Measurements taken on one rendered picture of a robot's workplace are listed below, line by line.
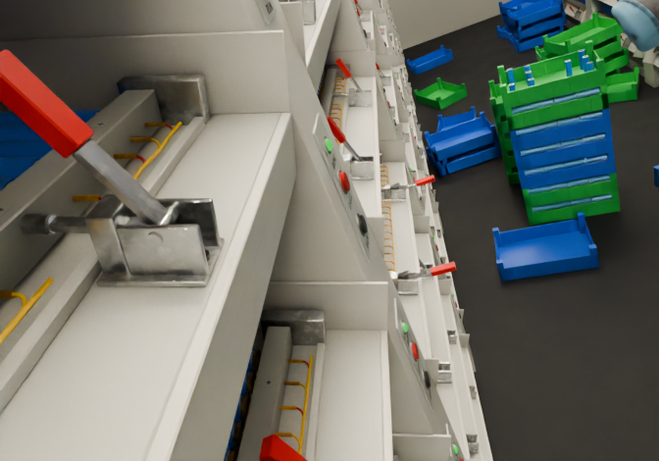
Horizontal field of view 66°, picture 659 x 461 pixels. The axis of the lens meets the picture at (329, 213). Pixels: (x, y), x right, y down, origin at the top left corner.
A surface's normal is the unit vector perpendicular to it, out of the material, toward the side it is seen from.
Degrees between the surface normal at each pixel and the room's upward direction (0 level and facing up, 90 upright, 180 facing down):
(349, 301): 90
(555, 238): 0
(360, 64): 90
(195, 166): 18
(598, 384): 0
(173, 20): 90
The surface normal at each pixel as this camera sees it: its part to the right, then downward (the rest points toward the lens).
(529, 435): -0.36, -0.80
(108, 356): -0.05, -0.85
